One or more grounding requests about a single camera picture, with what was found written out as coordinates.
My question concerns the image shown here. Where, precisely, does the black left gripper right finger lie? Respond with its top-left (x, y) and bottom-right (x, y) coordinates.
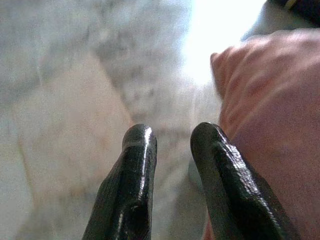
top-left (190, 121), bottom-right (301, 240)

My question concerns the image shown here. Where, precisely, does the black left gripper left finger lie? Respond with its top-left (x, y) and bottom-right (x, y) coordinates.
top-left (81, 123), bottom-right (159, 240)

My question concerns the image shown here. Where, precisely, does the pink dotted pillow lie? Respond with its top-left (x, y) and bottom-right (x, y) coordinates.
top-left (203, 28), bottom-right (320, 240)

